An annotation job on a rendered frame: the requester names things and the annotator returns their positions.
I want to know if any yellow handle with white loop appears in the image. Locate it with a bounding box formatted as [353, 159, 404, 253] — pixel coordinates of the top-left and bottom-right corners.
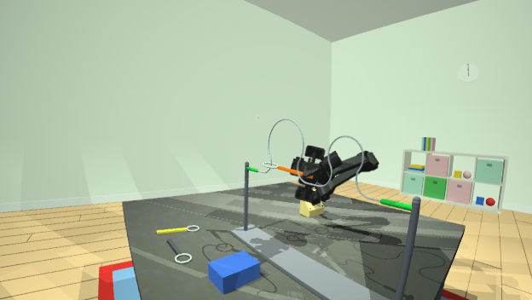
[157, 225, 200, 234]

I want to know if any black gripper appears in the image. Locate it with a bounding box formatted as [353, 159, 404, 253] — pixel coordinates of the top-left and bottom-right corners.
[294, 145, 326, 203]

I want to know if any blue rectangular block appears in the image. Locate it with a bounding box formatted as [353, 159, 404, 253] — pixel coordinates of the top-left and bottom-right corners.
[208, 251, 260, 294]

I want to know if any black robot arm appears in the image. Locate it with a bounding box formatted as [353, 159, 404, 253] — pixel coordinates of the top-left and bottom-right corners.
[291, 151, 379, 205]

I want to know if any white loop with dark grey handle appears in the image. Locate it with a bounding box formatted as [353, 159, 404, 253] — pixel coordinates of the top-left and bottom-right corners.
[167, 239, 192, 263]

